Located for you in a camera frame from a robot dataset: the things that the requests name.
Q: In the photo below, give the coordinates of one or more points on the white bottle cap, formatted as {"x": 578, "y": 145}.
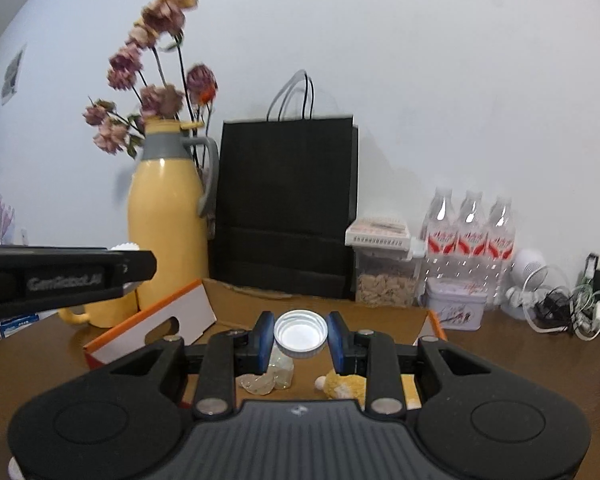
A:
{"x": 300, "y": 334}

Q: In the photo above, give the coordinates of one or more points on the wall picture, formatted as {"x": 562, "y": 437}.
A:
{"x": 12, "y": 75}

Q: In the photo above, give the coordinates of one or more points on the white ridged round lid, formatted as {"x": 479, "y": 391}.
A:
{"x": 124, "y": 246}

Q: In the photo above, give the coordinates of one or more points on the dried pink rose bouquet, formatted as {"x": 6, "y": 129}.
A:
{"x": 155, "y": 95}

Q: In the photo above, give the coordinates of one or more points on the black paper bag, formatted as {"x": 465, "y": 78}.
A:
{"x": 285, "y": 200}

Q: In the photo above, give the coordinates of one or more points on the clear plastic wrap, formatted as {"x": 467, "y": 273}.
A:
{"x": 282, "y": 372}

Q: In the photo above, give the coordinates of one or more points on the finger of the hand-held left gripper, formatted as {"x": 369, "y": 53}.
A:
{"x": 140, "y": 265}

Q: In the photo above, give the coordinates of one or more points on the orange cardboard box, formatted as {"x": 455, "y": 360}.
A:
{"x": 180, "y": 317}

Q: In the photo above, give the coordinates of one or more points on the clear nut container white lid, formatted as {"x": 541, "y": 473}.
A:
{"x": 385, "y": 270}

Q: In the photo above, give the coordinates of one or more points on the white round desk device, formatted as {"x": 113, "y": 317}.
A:
{"x": 527, "y": 272}

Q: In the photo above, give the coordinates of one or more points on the yellow plush toy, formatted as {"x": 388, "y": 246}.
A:
{"x": 342, "y": 385}

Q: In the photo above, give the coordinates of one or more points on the white printed tin box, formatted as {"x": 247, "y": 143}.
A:
{"x": 455, "y": 305}

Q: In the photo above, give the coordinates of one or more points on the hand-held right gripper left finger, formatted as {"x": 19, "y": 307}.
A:
{"x": 265, "y": 342}

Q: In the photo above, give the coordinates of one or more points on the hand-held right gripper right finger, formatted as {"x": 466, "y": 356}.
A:
{"x": 336, "y": 342}

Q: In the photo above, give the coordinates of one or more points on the blue and white box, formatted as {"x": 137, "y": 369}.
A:
{"x": 17, "y": 327}

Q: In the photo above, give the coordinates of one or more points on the yellow mug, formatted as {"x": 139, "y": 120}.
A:
{"x": 75, "y": 316}

